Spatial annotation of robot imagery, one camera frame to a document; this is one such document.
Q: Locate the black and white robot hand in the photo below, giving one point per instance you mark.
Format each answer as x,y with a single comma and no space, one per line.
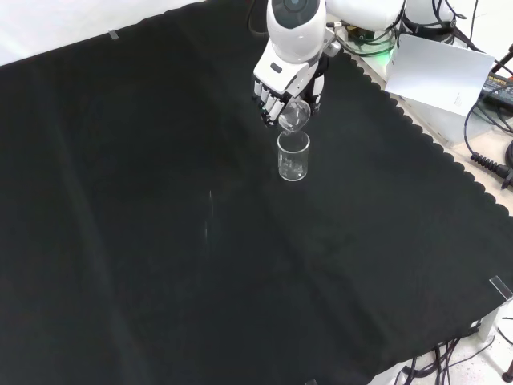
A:
280,76

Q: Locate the clear glass beaker with water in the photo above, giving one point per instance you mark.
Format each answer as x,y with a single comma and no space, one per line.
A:
296,116

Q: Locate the clear empty glass beaker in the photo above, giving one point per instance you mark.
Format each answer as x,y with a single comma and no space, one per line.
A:
293,160

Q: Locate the pale board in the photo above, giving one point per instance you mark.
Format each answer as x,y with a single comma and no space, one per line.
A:
437,72

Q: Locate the clear tape piece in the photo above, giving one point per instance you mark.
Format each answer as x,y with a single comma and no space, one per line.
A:
501,288
114,35

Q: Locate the black bench cloth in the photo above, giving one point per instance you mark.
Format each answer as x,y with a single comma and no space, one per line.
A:
160,200

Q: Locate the black box with yellow label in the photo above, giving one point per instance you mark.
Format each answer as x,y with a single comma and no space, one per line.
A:
499,86

